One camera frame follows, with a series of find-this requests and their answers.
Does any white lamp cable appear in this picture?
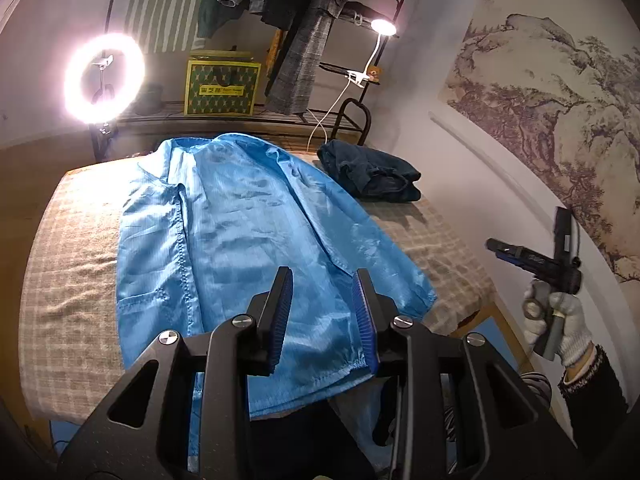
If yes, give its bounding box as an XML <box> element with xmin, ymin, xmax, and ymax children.
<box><xmin>308</xmin><ymin>77</ymin><xmax>353</xmax><ymax>152</ymax></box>

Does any landscape wall mural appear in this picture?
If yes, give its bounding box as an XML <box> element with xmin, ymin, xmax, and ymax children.
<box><xmin>440</xmin><ymin>0</ymin><xmax>640</xmax><ymax>286</ymax></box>

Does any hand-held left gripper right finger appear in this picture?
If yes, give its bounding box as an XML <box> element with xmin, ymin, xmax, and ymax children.
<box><xmin>351</xmin><ymin>268</ymin><xmax>581</xmax><ymax>480</ymax></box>

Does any yellow hanging scarf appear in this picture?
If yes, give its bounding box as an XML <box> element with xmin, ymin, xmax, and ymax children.
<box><xmin>267</xmin><ymin>29</ymin><xmax>286</xmax><ymax>83</ymax></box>

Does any blue floor mat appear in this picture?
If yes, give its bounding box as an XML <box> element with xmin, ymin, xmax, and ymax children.
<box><xmin>480</xmin><ymin>316</ymin><xmax>523</xmax><ymax>361</ymax></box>

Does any light blue zip jacket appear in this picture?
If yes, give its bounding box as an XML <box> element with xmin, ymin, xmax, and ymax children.
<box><xmin>116</xmin><ymin>132</ymin><xmax>438</xmax><ymax>420</ymax></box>

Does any black arched metal frame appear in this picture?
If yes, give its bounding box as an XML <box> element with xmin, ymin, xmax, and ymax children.
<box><xmin>336</xmin><ymin>99</ymin><xmax>373</xmax><ymax>147</ymax></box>

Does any beige plaid blanket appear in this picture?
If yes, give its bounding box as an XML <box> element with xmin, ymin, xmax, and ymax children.
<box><xmin>19</xmin><ymin>152</ymin><xmax>496</xmax><ymax>423</ymax></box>

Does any folded dark blue garment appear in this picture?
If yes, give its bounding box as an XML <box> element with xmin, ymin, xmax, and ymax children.
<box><xmin>317</xmin><ymin>139</ymin><xmax>422</xmax><ymax>203</ymax></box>

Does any wooden bed frame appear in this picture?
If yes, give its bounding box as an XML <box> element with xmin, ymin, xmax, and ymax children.
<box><xmin>447</xmin><ymin>305</ymin><xmax>498</xmax><ymax>340</ymax></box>

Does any person's right forearm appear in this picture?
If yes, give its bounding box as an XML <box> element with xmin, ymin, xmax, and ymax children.
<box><xmin>557</xmin><ymin>342</ymin><xmax>631</xmax><ymax>451</ymax></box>

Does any grey plaid hanging coat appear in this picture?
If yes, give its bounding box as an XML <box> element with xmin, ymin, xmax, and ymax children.
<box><xmin>264</xmin><ymin>0</ymin><xmax>361</xmax><ymax>116</ymax></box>

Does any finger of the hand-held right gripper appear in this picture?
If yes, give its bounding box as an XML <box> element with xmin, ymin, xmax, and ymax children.
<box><xmin>486</xmin><ymin>238</ymin><xmax>532</xmax><ymax>268</ymax></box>

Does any person's right hand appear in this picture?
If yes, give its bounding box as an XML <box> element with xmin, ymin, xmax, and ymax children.
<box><xmin>522</xmin><ymin>280</ymin><xmax>593</xmax><ymax>367</ymax></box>

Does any yellow green patterned box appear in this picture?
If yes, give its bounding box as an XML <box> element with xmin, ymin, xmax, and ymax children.
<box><xmin>184</xmin><ymin>50</ymin><xmax>262</xmax><ymax>116</ymax></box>

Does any ring light on stand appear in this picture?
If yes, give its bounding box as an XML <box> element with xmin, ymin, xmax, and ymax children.
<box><xmin>64</xmin><ymin>32</ymin><xmax>147</xmax><ymax>161</ymax></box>

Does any white clip lamp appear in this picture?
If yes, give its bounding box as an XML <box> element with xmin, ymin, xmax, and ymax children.
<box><xmin>347</xmin><ymin>18</ymin><xmax>400</xmax><ymax>86</ymax></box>

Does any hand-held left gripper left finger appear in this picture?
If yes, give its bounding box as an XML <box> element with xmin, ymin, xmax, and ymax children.
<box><xmin>57</xmin><ymin>266</ymin><xmax>294</xmax><ymax>480</ymax></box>

